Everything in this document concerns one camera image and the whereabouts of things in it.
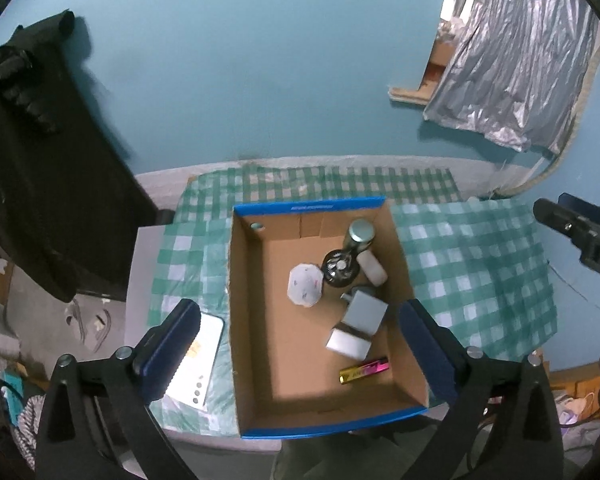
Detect black cable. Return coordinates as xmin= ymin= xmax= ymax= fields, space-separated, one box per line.
xmin=560 ymin=407 xmax=600 ymax=428

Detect white oval case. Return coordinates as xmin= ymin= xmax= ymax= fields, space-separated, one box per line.
xmin=356 ymin=250 xmax=387 ymax=286

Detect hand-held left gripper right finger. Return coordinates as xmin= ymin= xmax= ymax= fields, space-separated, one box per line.
xmin=399 ymin=299 xmax=566 ymax=480

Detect teal box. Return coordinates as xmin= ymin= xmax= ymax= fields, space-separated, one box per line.
xmin=2 ymin=375 xmax=25 ymax=411

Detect white slipper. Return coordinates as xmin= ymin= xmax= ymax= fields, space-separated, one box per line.
xmin=92 ymin=309 xmax=112 ymax=352

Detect cardboard box with blue rim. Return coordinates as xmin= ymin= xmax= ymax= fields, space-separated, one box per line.
xmin=227 ymin=196 xmax=429 ymax=440

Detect black hanging clothes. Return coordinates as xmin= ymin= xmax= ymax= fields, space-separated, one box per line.
xmin=0 ymin=9 xmax=173 ymax=303

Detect white phone with gold sticker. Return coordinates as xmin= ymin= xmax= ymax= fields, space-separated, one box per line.
xmin=162 ymin=312 xmax=225 ymax=413

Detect black charger plug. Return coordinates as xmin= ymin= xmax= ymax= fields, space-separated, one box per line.
xmin=341 ymin=287 xmax=376 ymax=307

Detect black round ribbed disc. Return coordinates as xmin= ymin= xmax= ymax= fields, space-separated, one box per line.
xmin=321 ymin=249 xmax=358 ymax=288

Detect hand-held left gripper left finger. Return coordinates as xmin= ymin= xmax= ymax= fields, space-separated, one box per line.
xmin=35 ymin=299 xmax=202 ymax=480

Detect green tin can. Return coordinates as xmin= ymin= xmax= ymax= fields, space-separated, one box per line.
xmin=344 ymin=219 xmax=376 ymax=256

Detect striped cloth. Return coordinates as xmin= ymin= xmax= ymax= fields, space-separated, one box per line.
xmin=12 ymin=395 xmax=43 ymax=466

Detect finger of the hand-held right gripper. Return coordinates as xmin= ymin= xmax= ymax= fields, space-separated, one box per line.
xmin=532 ymin=198 xmax=600 ymax=252
xmin=557 ymin=192 xmax=600 ymax=233

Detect small grey box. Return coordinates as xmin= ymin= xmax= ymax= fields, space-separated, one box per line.
xmin=342 ymin=292 xmax=388 ymax=336
xmin=326 ymin=327 xmax=372 ymax=359

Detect wooden window sill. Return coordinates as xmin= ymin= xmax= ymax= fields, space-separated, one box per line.
xmin=389 ymin=85 xmax=433 ymax=107

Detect gold and pink lighter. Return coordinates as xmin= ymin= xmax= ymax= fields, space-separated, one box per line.
xmin=339 ymin=357 xmax=390 ymax=385

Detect silver foil curtain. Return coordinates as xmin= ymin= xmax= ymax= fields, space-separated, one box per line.
xmin=422 ymin=0 xmax=598 ymax=153

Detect green checked plastic tablecloth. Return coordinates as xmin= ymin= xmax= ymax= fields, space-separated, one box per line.
xmin=150 ymin=165 xmax=558 ymax=436

